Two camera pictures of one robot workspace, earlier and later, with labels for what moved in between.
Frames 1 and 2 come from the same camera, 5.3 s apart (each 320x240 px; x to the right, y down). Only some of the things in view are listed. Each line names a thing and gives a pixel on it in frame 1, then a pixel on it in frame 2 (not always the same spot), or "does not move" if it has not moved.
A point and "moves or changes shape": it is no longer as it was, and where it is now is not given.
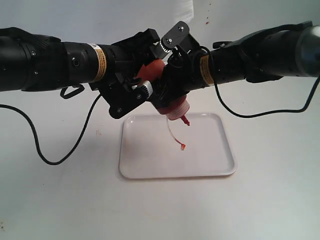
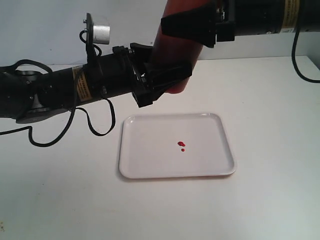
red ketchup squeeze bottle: x=176 y=108 moves or changes shape
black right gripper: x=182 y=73 to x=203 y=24
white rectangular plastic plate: x=152 y=146 does not move
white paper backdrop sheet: x=99 y=22 does not move
